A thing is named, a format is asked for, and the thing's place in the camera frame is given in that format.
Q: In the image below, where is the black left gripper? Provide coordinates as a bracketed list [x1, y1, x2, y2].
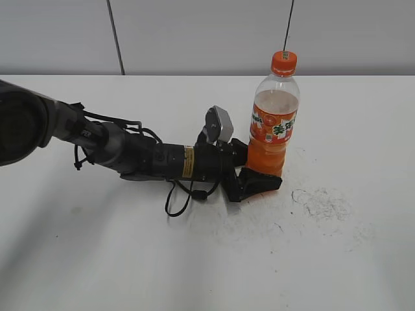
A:
[193, 132, 282, 202]

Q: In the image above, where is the orange soda plastic bottle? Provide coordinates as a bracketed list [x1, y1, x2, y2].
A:
[245, 73, 300, 178]

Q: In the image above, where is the orange bottle cap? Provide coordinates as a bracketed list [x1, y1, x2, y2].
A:
[270, 51, 298, 77]

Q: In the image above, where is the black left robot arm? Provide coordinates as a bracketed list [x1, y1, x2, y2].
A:
[1, 81, 282, 202]

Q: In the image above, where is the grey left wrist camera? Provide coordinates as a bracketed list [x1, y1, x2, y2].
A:
[204, 106, 233, 144]

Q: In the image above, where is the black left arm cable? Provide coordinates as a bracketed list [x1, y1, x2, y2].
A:
[164, 178, 222, 216]

